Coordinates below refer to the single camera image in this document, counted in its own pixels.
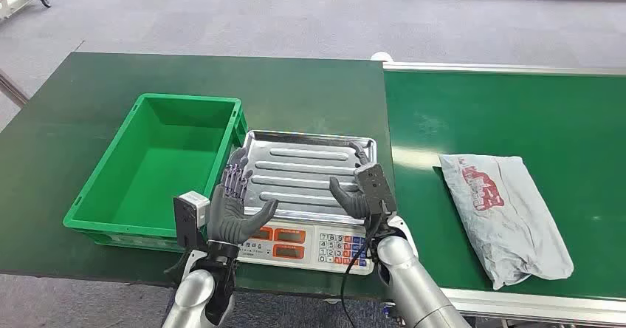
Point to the aluminium conveyor frame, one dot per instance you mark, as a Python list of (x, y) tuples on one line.
[(538, 308)]

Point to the green plastic crate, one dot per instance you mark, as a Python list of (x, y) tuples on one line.
[(156, 169)]

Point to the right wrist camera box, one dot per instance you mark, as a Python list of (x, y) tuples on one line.
[(375, 188)]

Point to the white electronic scale steel tray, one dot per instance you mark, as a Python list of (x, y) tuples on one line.
[(298, 179)]

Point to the white wheeled cart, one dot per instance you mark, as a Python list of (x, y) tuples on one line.
[(12, 0)]

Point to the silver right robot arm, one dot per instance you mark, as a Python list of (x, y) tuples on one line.
[(411, 281)]

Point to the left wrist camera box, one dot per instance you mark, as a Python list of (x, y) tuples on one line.
[(188, 218)]

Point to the green conveyor belt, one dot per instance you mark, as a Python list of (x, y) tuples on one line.
[(489, 115)]

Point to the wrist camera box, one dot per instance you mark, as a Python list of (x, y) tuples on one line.
[(375, 188), (188, 218)]

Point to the white conveyor roller end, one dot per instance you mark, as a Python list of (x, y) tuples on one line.
[(380, 57)]

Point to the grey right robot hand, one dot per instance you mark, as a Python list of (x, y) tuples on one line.
[(349, 203)]

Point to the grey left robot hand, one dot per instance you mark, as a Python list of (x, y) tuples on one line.
[(227, 218)]

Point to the grey poly mailer red print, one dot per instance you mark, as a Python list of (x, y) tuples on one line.
[(503, 218)]

